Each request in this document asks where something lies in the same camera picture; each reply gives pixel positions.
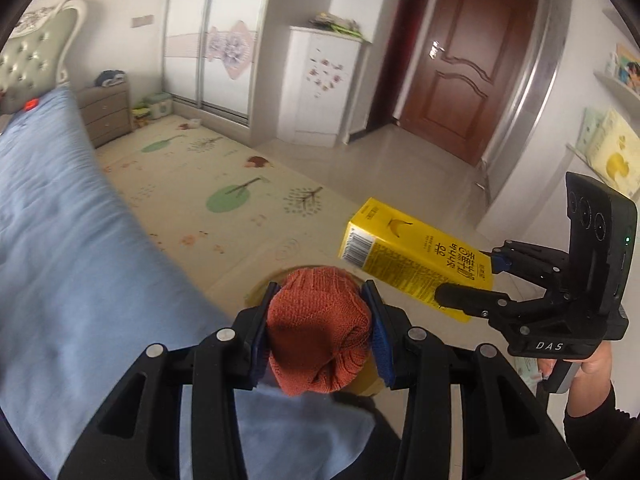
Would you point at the colourful picture book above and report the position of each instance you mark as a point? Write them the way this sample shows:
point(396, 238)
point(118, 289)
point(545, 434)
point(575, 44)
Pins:
point(627, 67)

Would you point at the light blue blanket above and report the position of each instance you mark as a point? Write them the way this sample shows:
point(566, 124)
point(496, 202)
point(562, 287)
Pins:
point(75, 260)

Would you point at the yellow drink carton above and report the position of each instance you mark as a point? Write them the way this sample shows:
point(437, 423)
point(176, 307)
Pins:
point(400, 250)

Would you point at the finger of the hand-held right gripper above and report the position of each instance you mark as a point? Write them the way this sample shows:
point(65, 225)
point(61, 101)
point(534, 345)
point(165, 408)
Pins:
point(500, 262)
point(460, 295)

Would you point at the orange knitted sock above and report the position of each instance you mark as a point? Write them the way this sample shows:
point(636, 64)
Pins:
point(315, 330)

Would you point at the white cabinet with stickers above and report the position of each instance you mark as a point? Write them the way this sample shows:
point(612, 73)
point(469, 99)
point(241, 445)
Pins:
point(315, 100)

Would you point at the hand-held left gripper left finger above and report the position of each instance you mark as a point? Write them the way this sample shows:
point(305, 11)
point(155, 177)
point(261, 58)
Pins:
point(260, 332)

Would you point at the dark item on nightstand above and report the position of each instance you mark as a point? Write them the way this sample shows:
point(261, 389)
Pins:
point(110, 78)

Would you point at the pale green picture book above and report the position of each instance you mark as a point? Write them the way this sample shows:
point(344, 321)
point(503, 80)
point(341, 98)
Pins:
point(590, 132)

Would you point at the printed play mat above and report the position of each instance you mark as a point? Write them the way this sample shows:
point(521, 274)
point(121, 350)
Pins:
point(200, 170)

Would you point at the yellow picture book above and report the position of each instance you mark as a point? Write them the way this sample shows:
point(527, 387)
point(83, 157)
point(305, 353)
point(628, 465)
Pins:
point(617, 155)

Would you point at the brown wooden door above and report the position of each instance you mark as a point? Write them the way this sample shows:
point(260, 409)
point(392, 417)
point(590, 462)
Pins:
point(450, 85)

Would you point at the yellow green toy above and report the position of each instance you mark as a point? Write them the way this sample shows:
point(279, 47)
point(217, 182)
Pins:
point(140, 112)

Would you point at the yellow plastic bin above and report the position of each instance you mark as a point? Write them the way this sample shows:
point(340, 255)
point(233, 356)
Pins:
point(362, 382)

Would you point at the person's right forearm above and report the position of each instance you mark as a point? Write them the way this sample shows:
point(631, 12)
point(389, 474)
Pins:
point(600, 440)

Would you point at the clutter atop white cabinet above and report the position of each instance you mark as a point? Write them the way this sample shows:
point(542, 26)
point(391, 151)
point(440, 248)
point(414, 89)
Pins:
point(335, 25)

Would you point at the white sliding wardrobe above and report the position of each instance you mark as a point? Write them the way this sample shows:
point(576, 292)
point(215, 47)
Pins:
point(220, 10)

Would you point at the white wall shelf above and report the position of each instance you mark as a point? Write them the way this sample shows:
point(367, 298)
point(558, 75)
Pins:
point(580, 157)
point(620, 87)

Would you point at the green tufted headboard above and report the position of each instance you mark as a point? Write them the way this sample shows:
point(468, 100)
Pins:
point(35, 55)

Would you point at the small red item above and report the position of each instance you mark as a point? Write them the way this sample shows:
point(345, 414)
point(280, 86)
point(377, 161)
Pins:
point(32, 105)

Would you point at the green toy box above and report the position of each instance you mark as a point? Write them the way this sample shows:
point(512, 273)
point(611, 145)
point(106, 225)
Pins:
point(159, 106)

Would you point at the person's right hand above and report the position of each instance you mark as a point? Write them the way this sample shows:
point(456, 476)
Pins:
point(597, 375)

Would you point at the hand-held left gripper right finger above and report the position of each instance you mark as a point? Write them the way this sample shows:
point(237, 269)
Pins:
point(381, 342)

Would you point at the grey nightstand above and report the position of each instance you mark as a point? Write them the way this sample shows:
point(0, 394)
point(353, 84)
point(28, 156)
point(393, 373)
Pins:
point(105, 110)

